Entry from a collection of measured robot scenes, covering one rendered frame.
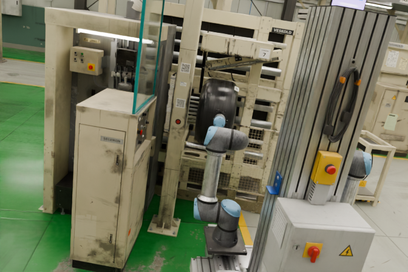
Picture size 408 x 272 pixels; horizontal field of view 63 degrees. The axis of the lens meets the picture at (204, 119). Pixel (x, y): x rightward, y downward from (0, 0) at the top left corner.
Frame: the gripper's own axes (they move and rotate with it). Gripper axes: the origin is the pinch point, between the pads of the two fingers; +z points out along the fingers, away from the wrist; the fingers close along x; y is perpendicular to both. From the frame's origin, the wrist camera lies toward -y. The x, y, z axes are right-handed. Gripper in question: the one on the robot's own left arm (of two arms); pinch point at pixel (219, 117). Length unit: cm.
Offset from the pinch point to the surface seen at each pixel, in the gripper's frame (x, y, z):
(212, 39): 17, 58, 40
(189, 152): 19.3, -37.7, 22.9
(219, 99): 2.3, 12.9, 5.5
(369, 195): -202, -91, 155
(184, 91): 30.7, 12.5, 19.4
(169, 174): 34, -62, 28
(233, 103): -8.8, 11.3, 6.7
